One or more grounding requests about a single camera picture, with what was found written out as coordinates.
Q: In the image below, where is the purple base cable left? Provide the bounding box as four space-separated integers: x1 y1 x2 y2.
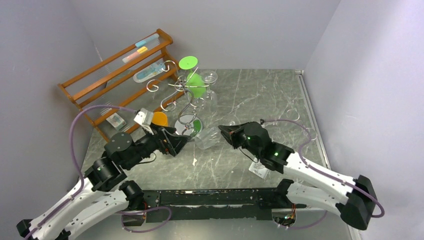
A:
115 205 172 234

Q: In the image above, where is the clear wine glass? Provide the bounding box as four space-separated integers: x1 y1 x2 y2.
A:
200 70 218 109
189 126 221 150

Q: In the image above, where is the wooden shelf rack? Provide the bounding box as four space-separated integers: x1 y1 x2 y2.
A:
57 28 177 141

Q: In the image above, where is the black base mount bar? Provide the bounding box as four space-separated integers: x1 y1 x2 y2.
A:
125 179 306 223

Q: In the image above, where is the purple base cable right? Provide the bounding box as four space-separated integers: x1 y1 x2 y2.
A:
276 203 329 231

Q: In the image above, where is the blue marker pen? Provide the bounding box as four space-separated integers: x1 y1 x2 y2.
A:
134 33 159 48

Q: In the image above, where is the chrome wine glass rack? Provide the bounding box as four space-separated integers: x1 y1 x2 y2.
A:
160 60 206 137

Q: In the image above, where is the white packaged ruler card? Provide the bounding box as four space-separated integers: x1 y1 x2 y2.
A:
248 162 269 179

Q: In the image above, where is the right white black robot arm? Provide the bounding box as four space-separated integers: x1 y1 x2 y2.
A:
218 121 378 231

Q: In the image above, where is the blue white packaged item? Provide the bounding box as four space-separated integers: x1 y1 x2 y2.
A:
132 62 165 83

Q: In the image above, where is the pink yellow marker pen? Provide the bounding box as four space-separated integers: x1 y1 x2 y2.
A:
122 46 148 63

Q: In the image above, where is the green plastic wine glass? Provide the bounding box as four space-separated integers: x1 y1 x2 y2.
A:
178 55 207 98

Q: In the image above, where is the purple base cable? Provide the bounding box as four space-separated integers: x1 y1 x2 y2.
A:
276 203 329 231
115 205 172 234

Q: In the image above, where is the small teal white box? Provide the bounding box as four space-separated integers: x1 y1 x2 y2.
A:
106 113 127 131

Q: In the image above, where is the orange plastic wine glass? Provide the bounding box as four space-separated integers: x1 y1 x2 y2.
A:
151 111 169 127

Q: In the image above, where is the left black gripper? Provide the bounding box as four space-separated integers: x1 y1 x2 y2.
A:
125 122 192 169

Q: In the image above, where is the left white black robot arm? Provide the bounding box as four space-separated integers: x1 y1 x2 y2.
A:
16 124 192 240

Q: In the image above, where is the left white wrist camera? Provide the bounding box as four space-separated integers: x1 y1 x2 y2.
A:
133 108 154 135

